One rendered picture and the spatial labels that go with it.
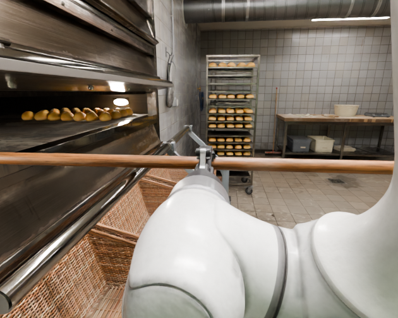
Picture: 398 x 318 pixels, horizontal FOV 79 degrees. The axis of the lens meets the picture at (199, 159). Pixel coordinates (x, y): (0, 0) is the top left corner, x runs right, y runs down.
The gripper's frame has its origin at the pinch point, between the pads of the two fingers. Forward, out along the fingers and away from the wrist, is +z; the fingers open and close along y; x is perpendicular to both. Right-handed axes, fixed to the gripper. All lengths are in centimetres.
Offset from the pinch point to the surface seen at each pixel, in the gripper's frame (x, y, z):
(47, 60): -38.9, -23.3, 5.2
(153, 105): -53, -6, 146
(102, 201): -17.0, 2.3, -17.0
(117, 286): -38, 60, 24
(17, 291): -16.6, 3.1, -35.6
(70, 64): -38.7, -23.4, 14.1
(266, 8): 55, -115, 284
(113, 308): -35, 60, 15
